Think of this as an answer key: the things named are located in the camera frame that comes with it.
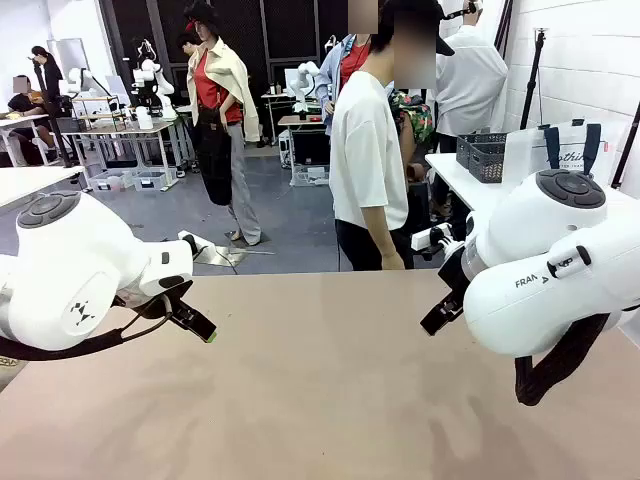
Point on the white table with thin leg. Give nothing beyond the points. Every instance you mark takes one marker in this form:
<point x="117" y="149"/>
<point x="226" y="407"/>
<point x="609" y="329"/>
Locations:
<point x="30" y="182"/>

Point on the clear storage bin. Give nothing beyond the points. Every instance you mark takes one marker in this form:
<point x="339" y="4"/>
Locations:
<point x="155" y="180"/>
<point x="112" y="180"/>
<point x="310" y="175"/>

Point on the grey background work desk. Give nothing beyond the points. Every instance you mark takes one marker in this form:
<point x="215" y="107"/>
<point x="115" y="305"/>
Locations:
<point x="125" y="127"/>

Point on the small brown background table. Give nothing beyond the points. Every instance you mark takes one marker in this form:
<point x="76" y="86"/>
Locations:
<point x="300" y="120"/>

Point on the person's right hand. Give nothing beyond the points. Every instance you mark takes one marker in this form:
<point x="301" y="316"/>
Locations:
<point x="392" y="261"/>

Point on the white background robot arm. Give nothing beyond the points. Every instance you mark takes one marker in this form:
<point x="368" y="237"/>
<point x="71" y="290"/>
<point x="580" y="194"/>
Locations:
<point x="82" y="80"/>
<point x="305" y="82"/>
<point x="155" y="82"/>

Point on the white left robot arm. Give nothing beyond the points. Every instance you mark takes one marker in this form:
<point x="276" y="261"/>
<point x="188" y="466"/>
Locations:
<point x="75" y="250"/>

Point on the person in blue shirt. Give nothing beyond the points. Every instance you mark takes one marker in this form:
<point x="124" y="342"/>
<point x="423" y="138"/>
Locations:
<point x="327" y="75"/>

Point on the mannequin in red top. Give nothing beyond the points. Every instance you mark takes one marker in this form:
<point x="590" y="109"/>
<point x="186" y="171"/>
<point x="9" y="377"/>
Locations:
<point x="220" y="80"/>

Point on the metal floor plate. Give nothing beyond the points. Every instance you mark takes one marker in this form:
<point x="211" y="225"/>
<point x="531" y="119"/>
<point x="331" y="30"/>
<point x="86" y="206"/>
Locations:
<point x="225" y="256"/>

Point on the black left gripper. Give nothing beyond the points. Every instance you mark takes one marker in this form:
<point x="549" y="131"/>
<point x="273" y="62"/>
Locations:
<point x="165" y="300"/>

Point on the white power strip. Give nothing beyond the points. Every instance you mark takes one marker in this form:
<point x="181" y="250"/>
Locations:
<point x="427" y="239"/>

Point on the black slanted pole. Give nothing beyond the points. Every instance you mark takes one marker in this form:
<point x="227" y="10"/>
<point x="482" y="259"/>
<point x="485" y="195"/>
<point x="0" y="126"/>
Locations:
<point x="627" y="145"/>

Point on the standing woman in black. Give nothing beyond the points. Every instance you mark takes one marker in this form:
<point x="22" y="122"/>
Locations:
<point x="50" y="72"/>

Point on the seated person in black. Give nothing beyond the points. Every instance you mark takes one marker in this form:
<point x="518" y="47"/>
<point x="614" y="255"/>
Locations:
<point x="22" y="105"/>

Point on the person in white T-shirt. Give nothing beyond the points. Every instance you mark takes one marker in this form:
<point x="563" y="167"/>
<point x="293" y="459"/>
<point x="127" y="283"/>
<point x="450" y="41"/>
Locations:
<point x="365" y="150"/>

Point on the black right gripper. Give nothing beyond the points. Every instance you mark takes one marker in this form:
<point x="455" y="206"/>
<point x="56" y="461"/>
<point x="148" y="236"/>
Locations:
<point x="455" y="280"/>

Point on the person's right forearm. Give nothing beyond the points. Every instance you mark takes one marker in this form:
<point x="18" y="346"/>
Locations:
<point x="377" y="230"/>

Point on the floral patterned garment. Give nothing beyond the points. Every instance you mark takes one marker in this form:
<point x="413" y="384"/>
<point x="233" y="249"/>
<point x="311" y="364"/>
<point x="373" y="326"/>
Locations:
<point x="415" y="115"/>

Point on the white side table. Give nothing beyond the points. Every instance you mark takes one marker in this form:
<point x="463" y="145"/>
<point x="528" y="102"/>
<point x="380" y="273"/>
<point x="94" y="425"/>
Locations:
<point x="460" y="180"/>

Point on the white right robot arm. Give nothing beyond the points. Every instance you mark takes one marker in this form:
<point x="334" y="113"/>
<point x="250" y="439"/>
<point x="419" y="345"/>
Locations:
<point x="525" y="240"/>

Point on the black tripod stand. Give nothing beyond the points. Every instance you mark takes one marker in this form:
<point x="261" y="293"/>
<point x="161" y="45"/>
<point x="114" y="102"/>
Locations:
<point x="532" y="75"/>

